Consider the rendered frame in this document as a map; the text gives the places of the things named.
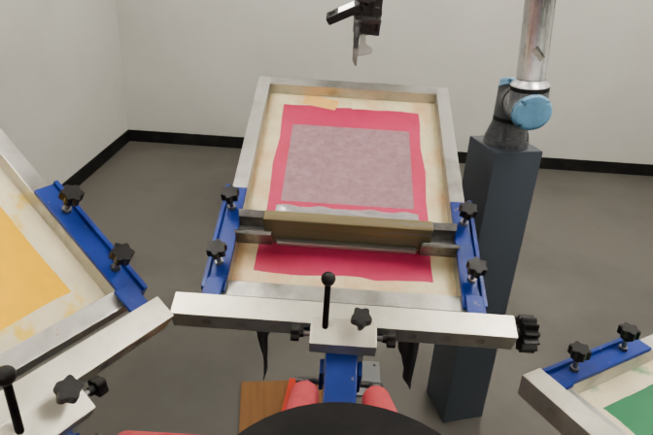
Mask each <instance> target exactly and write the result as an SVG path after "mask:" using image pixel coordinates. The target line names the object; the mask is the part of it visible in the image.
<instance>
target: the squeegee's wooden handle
mask: <svg viewBox="0 0 653 435"><path fill-rule="evenodd" d="M263 229H264V231H272V239H273V240H277V238H288V239H301V240H316V241H330V242H343V243H358V244H371V245H385V246H400V247H413V248H416V250H419V249H420V246H421V244H422V242H427V243H430V240H431V237H432V233H433V224H432V221H423V220H410V219H395V218H381V217H354V216H340V215H326V214H311V213H298V212H283V211H269V210H265V211H264V215H263Z"/></svg>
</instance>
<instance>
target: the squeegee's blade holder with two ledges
mask: <svg viewBox="0 0 653 435"><path fill-rule="evenodd" d="M277 245H286V246H300V247H313V248H328V249H341V250H355V251H382V252H396V253H410V254H416V248H413V247H400V246H385V245H371V244H358V243H343V242H330V241H316V240H301V239H288V238H277Z"/></svg>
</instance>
